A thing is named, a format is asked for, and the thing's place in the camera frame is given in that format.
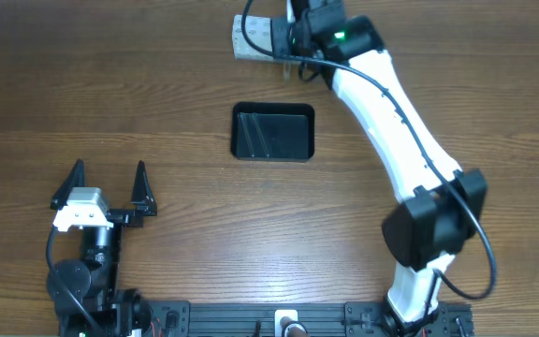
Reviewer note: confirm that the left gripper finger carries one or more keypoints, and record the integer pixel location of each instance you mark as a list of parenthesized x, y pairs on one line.
[(70, 180), (142, 192)]

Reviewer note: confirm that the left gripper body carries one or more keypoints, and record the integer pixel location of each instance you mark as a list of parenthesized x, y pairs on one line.
[(124, 217)]

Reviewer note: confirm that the clear test tube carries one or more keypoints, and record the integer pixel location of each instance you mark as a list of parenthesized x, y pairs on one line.
[(260, 136), (287, 72), (247, 136)]

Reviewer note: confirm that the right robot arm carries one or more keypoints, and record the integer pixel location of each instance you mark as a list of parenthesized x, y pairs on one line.
[(391, 121)]

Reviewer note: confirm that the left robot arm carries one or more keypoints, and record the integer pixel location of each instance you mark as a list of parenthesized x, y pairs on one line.
[(98, 253)]

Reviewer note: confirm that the black tray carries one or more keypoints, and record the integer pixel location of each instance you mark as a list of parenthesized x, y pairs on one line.
[(288, 136)]

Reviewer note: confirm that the white test tube rack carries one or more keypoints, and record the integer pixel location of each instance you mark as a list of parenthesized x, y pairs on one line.
[(255, 37)]

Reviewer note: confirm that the mounting rail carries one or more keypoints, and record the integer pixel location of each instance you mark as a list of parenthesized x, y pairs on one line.
[(237, 320)]

